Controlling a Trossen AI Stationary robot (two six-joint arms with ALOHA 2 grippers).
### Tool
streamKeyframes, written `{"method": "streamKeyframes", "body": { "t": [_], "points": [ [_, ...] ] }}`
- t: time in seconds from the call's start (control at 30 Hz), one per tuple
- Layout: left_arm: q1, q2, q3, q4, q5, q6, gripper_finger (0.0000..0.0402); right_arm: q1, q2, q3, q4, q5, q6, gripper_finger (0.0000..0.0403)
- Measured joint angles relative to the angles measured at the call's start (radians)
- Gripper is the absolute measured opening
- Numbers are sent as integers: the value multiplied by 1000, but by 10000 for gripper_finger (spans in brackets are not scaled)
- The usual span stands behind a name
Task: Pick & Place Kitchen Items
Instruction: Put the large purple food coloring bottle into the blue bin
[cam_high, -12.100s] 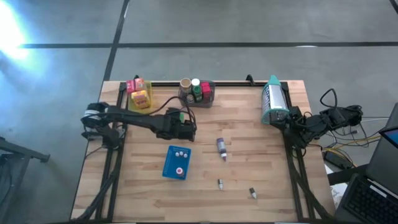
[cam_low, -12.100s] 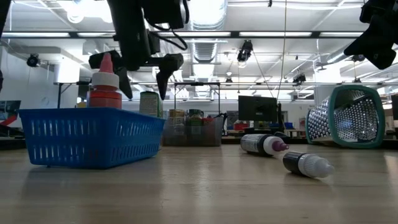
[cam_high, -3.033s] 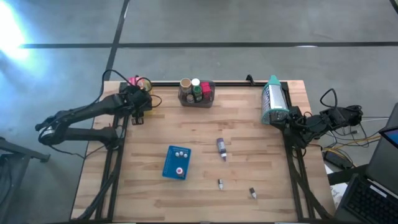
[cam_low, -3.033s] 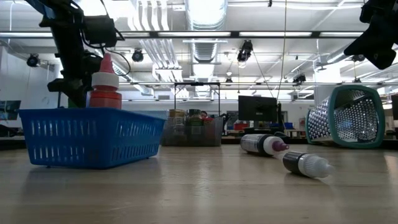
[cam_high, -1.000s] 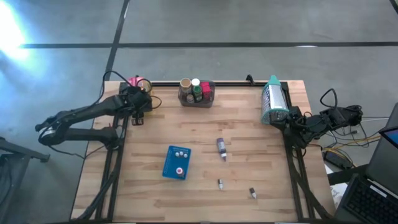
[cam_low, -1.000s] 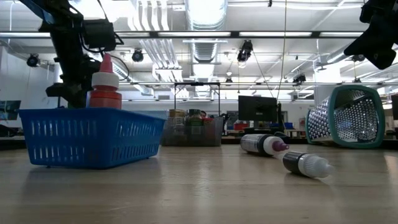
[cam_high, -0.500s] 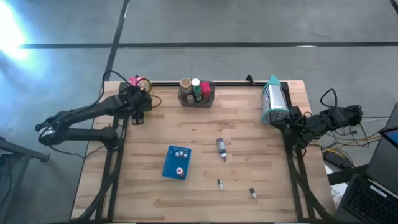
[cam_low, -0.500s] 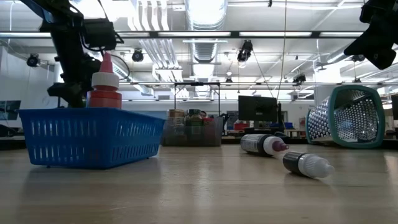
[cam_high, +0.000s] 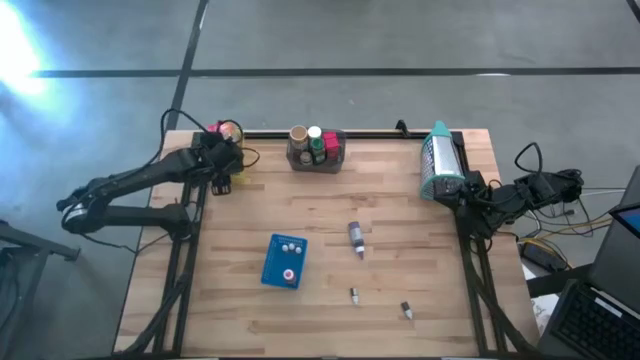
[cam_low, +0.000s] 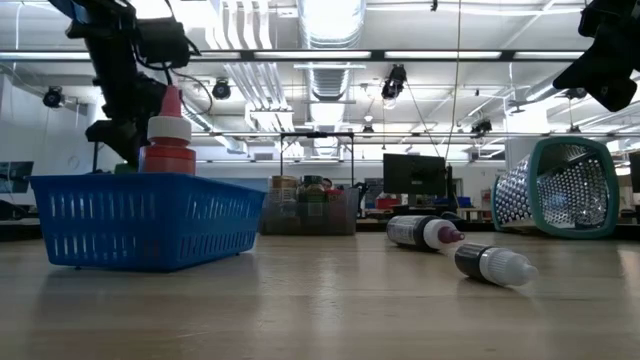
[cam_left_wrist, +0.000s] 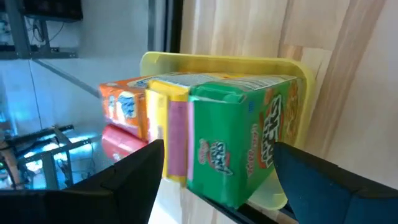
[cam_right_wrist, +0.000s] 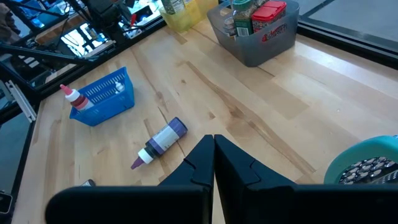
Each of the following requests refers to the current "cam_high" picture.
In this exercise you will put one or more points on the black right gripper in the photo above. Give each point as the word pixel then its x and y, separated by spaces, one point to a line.
pixel 475 192

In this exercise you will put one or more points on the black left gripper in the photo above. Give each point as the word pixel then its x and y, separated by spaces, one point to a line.
pixel 222 155

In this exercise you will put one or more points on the tan-lidded brown spice jar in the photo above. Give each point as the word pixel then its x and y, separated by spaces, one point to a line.
pixel 298 134

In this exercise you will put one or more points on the small glass sprinkles jar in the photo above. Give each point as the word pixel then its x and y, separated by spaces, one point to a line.
pixel 306 158

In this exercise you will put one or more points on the white-lidded glass spice jar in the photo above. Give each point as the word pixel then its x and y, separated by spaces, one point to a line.
pixel 314 131

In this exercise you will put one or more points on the green-lidded spice jar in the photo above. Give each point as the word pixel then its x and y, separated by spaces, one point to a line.
pixel 317 145

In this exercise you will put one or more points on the red-lidded spice tin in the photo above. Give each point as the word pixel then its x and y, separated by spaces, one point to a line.
pixel 331 142

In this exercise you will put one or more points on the purple icing bottle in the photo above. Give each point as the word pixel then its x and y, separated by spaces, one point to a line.
pixel 356 235

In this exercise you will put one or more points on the red icing bottle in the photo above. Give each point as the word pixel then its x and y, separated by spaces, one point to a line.
pixel 289 274

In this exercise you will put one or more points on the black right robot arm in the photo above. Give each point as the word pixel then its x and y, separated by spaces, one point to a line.
pixel 530 192

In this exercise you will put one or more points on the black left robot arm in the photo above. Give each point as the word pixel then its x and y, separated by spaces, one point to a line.
pixel 150 172

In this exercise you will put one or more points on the clear yellow plastic bin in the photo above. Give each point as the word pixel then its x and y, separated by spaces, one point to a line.
pixel 243 178

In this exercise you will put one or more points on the teal-framed metal box grater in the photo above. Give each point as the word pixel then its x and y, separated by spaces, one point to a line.
pixel 442 155

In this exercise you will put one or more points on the black power brick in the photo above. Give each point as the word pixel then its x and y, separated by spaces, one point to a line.
pixel 537 256

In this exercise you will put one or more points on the black table clamp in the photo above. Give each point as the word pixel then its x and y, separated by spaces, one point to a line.
pixel 402 129

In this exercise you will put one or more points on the dark grey plastic bin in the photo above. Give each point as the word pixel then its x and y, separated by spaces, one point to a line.
pixel 327 165

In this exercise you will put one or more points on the blue plastic basket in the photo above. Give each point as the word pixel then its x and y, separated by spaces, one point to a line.
pixel 272 270

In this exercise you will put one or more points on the blue lit screen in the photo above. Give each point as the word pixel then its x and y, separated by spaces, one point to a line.
pixel 631 220

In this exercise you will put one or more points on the grey laptop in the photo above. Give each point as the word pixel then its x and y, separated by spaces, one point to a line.
pixel 590 320

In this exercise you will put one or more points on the black metal stand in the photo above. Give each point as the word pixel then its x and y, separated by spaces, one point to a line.
pixel 30 242

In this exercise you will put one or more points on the black aluminium table frame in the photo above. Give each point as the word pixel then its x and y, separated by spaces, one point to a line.
pixel 275 135

